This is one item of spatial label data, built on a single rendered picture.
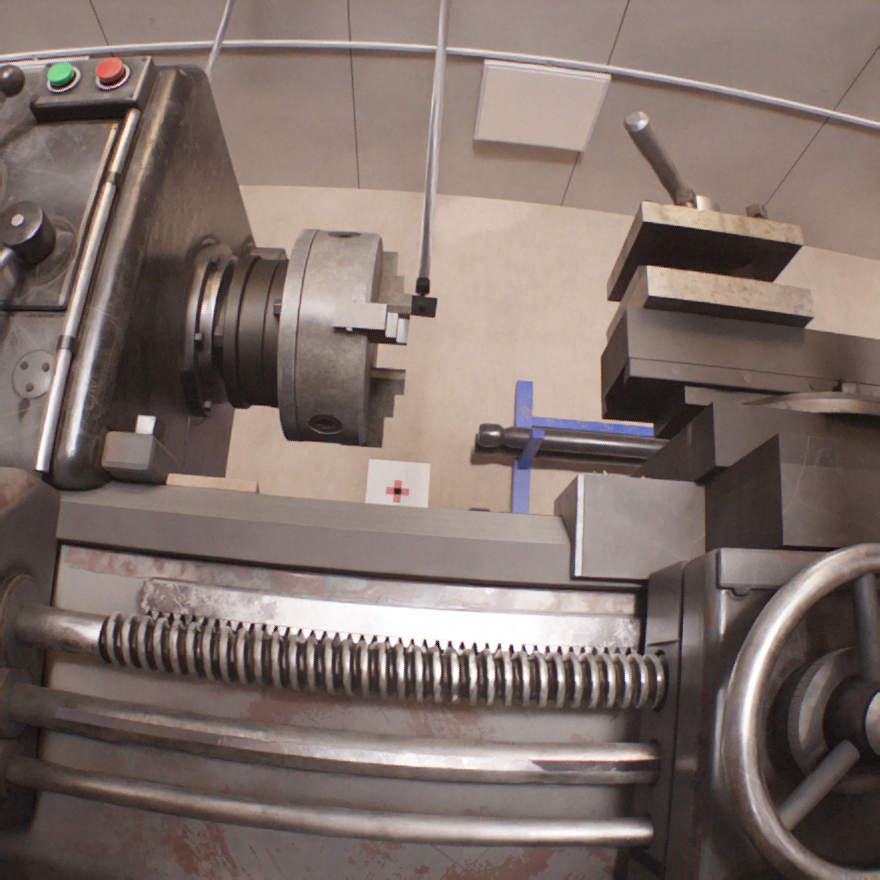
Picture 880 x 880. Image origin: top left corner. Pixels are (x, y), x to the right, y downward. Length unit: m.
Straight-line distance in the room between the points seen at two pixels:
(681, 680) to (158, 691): 0.40
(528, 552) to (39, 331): 0.46
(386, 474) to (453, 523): 3.21
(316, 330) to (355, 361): 0.05
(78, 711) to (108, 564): 0.15
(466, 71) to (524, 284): 1.31
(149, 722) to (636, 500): 0.40
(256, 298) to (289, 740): 0.50
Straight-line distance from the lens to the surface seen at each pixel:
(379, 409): 0.94
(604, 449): 3.76
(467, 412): 4.08
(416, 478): 3.84
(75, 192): 0.76
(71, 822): 0.69
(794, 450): 0.53
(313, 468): 3.99
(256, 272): 0.89
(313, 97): 4.08
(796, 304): 0.74
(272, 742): 0.54
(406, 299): 0.95
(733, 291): 0.72
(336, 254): 0.84
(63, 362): 0.67
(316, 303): 0.81
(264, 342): 0.85
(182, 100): 0.83
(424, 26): 3.65
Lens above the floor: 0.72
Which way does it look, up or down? 16 degrees up
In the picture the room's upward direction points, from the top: 4 degrees clockwise
